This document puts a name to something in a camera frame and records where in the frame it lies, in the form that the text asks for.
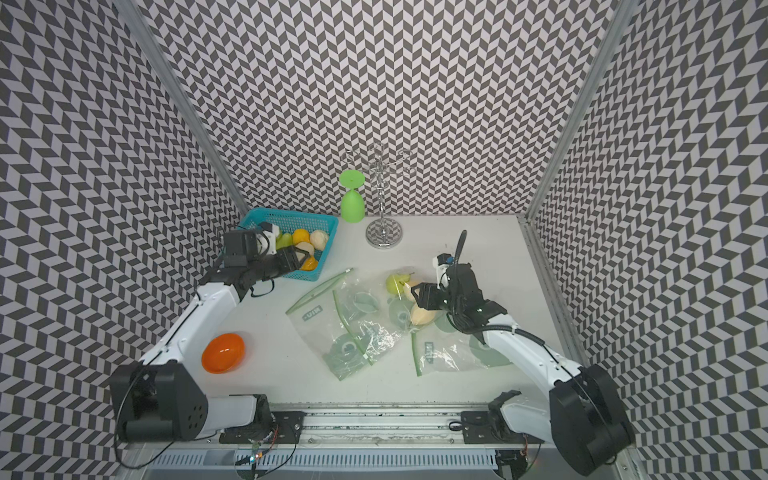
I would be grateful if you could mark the cream pear bag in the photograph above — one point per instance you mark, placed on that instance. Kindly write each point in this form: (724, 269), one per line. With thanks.
(319, 239)
(306, 247)
(420, 317)
(407, 292)

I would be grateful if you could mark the chrome glass holder stand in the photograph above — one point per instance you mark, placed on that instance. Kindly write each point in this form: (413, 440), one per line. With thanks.
(383, 232)

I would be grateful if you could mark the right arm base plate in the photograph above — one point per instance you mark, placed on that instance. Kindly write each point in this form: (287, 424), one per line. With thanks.
(478, 428)

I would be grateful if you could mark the zip-top bag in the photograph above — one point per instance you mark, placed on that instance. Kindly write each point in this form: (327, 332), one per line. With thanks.
(315, 319)
(373, 322)
(438, 347)

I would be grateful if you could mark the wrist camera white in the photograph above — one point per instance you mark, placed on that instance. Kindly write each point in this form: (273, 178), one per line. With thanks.
(442, 264)
(268, 234)

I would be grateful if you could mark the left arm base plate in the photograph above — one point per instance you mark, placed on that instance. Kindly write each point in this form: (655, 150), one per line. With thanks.
(282, 427)

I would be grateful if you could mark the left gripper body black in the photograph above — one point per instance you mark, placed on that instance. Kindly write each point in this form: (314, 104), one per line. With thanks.
(266, 267)

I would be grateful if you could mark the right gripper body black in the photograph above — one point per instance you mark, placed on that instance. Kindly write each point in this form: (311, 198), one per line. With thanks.
(454, 304)

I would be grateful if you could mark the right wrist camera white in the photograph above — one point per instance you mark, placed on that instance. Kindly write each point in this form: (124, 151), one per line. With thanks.
(442, 264)

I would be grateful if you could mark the orange bowl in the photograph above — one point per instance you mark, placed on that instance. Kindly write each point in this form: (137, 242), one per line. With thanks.
(223, 354)

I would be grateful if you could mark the green pear bag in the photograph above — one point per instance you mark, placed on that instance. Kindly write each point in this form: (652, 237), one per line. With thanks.
(284, 240)
(397, 284)

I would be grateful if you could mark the teal plastic basket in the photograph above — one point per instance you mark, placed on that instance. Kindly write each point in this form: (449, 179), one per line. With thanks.
(305, 228)

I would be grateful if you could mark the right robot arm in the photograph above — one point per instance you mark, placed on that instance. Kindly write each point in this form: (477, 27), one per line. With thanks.
(581, 414)

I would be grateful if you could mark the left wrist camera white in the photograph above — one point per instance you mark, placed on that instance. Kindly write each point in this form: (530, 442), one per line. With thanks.
(268, 234)

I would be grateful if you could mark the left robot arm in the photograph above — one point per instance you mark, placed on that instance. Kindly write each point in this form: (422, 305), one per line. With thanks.
(159, 397)

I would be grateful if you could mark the yellow pear bag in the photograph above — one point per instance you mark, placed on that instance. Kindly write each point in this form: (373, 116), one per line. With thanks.
(309, 265)
(301, 235)

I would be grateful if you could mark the green plastic wine glass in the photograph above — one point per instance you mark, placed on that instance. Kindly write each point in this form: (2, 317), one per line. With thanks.
(352, 207)

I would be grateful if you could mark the aluminium front rail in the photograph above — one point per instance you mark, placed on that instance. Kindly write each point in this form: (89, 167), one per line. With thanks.
(384, 420)

